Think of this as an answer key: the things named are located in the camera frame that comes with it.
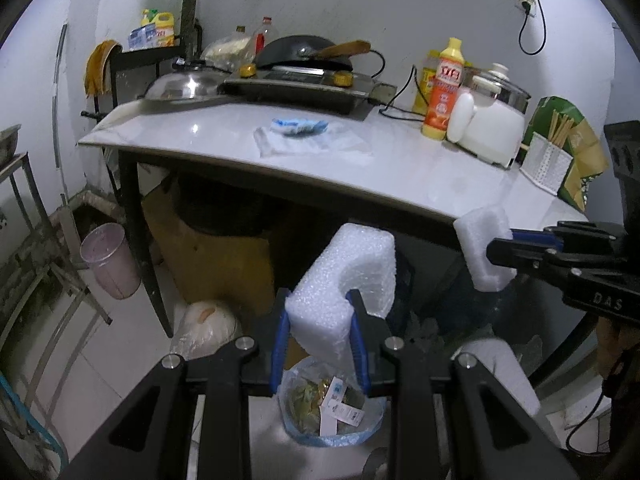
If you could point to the bagged white rice cooker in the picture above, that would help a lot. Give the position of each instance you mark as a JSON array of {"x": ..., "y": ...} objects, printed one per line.
[{"x": 206, "y": 326}]

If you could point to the blue-lined trash bin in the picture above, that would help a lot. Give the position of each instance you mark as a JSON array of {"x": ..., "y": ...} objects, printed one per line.
[{"x": 315, "y": 370}]

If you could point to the pink trash bucket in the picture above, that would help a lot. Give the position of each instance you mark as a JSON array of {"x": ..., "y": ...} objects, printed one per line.
[{"x": 106, "y": 252}]

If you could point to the black wok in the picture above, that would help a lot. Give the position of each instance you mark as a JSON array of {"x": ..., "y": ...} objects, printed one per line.
[{"x": 310, "y": 52}]

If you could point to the black shelf rack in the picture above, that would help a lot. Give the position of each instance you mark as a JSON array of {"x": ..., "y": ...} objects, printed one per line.
[{"x": 131, "y": 73}]

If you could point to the yellow oil jug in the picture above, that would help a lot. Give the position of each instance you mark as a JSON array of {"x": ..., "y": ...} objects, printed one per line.
[{"x": 163, "y": 26}]

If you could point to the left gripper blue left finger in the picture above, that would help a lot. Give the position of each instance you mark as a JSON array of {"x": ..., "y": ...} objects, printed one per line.
[{"x": 281, "y": 335}]

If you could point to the blue white wrapper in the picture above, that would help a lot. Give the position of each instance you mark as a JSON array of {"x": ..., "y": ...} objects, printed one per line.
[{"x": 298, "y": 127}]

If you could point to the white paper tag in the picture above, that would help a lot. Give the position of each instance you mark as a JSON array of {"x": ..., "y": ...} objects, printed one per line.
[{"x": 333, "y": 410}]

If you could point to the white electric cooking pot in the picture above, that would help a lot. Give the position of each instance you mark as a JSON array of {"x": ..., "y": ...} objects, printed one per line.
[{"x": 488, "y": 117}]

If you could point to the green yellow rice bag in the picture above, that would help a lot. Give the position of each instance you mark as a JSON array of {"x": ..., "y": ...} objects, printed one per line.
[{"x": 582, "y": 143}]

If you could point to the white perforated chopstick holder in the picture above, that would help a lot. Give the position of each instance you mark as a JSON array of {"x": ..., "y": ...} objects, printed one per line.
[{"x": 545, "y": 164}]

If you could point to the stainless steel sink stand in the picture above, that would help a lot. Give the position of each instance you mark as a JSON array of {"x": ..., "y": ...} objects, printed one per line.
[{"x": 43, "y": 257}]

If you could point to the bundle of wooden chopsticks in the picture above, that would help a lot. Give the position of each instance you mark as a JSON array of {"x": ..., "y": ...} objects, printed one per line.
[{"x": 560, "y": 127}]

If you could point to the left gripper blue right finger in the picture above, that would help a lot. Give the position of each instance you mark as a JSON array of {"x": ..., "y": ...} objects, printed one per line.
[{"x": 367, "y": 335}]

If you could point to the gold cracker wrapper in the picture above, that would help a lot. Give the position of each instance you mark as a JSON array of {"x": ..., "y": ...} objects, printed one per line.
[{"x": 304, "y": 404}]

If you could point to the steel wok lid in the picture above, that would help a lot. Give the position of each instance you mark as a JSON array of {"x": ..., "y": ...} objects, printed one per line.
[{"x": 185, "y": 87}]

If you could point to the brown cardboard sheet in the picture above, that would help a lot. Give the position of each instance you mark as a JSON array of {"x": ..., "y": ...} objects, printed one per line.
[{"x": 235, "y": 270}]

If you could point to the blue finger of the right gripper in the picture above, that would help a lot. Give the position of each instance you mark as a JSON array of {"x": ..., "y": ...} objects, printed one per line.
[
  {"x": 538, "y": 258},
  {"x": 544, "y": 239}
]

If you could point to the wall power outlet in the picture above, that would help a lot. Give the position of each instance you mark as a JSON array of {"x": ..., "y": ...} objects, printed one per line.
[{"x": 527, "y": 6}]

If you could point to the yellow cloth on rack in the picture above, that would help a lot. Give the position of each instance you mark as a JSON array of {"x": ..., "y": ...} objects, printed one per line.
[{"x": 97, "y": 81}]

